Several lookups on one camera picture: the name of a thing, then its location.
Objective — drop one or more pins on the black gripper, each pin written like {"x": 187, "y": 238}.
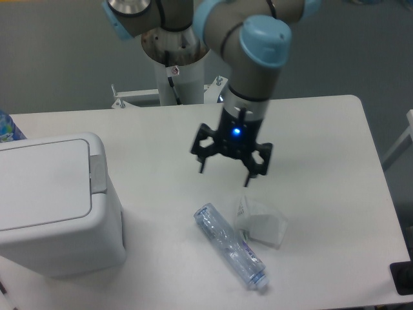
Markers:
{"x": 236, "y": 139}

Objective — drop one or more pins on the white push-lid trash can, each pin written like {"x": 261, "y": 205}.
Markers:
{"x": 60, "y": 213}

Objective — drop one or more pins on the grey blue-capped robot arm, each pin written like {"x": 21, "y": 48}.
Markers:
{"x": 252, "y": 37}

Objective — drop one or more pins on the crumpled white paper wrapper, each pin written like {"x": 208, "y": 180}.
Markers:
{"x": 260, "y": 223}

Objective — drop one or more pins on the clear empty plastic bottle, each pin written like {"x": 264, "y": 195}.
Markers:
{"x": 236, "y": 252}

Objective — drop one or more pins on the white furniture leg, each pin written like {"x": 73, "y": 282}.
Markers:
{"x": 400, "y": 145}

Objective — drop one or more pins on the black device at table edge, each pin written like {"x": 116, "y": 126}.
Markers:
{"x": 402, "y": 277}

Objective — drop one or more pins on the blue labelled bottle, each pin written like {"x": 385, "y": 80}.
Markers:
{"x": 9, "y": 130}

